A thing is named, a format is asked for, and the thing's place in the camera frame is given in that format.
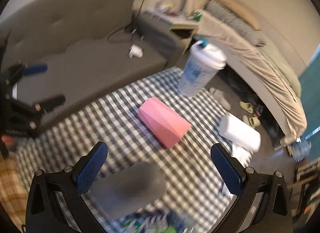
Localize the grey slipper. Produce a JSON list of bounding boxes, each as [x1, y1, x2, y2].
[[209, 87, 231, 110]]

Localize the checkered tablecloth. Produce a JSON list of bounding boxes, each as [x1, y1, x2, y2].
[[16, 67, 232, 232]]

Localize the white patterned tumbler with lid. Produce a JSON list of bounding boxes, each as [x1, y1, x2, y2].
[[178, 40, 227, 97]]

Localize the white bedside table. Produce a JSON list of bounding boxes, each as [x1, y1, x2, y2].
[[145, 9, 199, 39]]

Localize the black charger cable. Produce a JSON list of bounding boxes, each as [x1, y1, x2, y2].
[[107, 0, 156, 42]]

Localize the yellow slipper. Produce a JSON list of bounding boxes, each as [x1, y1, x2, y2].
[[239, 101, 254, 114], [242, 115, 261, 128]]

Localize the white rolled towel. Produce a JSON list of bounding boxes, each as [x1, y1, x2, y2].
[[218, 113, 261, 153]]

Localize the grey sofa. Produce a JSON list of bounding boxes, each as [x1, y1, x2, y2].
[[0, 0, 183, 133]]

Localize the bed with beige sheet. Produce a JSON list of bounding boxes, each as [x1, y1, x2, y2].
[[182, 0, 307, 146]]

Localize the green blanket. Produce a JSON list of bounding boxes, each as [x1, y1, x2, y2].
[[260, 45, 302, 96]]

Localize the pink faceted cup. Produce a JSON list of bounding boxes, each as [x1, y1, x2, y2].
[[138, 97, 191, 148]]

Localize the white folded cloth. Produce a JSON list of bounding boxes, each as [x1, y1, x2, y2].
[[231, 143, 252, 167]]

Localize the beige pillow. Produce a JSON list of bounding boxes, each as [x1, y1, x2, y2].
[[218, 0, 261, 30]]

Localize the green soda can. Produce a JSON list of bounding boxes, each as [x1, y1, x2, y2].
[[193, 12, 202, 22]]

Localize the checkered pillow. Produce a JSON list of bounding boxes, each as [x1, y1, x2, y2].
[[205, 0, 266, 47]]

